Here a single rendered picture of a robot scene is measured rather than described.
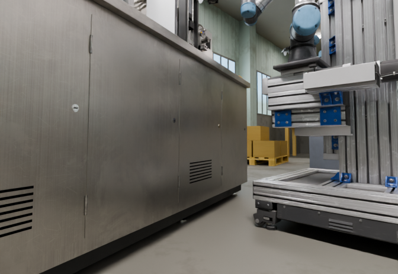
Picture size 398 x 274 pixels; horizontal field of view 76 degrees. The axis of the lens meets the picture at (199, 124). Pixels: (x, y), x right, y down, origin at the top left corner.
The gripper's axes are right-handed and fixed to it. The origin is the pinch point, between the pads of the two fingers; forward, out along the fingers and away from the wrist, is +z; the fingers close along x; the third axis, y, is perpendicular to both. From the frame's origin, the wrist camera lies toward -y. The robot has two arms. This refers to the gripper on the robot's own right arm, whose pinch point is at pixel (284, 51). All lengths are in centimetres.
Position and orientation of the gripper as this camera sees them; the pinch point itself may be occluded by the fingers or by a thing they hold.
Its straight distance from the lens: 250.1
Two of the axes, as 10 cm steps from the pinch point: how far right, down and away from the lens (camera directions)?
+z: -3.9, 0.6, 9.2
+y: 1.2, 9.9, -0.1
